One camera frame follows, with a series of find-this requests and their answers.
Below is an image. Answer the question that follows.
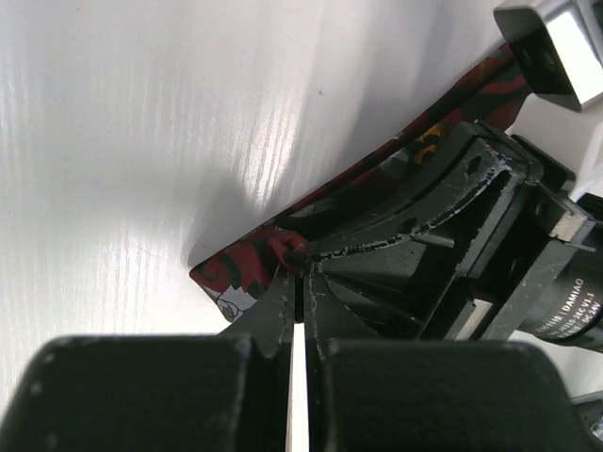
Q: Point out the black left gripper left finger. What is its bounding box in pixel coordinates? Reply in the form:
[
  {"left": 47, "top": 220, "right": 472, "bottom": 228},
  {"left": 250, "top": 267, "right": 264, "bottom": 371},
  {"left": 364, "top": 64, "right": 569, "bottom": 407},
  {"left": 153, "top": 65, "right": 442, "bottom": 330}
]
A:
[{"left": 1, "top": 271, "right": 295, "bottom": 451}]

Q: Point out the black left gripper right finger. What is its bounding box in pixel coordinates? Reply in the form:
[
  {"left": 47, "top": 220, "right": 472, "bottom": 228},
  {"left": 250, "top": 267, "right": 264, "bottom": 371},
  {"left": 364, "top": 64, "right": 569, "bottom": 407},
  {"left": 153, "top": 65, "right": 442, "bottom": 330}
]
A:
[{"left": 303, "top": 271, "right": 598, "bottom": 451}]

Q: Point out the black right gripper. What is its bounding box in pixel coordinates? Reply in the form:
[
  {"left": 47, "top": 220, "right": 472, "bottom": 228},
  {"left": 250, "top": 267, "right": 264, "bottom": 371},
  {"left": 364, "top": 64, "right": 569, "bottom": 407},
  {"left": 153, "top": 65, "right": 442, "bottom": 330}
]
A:
[{"left": 304, "top": 122, "right": 602, "bottom": 352}]

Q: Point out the dark red patterned tie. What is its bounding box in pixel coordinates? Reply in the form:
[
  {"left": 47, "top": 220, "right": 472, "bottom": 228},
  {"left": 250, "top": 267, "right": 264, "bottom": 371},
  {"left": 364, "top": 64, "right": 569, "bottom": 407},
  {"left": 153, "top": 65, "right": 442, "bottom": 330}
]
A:
[{"left": 189, "top": 44, "right": 530, "bottom": 322}]

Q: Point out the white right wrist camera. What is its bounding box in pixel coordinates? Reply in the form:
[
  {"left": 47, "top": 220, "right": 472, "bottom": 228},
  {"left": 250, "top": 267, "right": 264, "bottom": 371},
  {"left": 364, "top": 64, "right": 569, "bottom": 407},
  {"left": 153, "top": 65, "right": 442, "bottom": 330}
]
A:
[{"left": 494, "top": 0, "right": 602, "bottom": 112}]

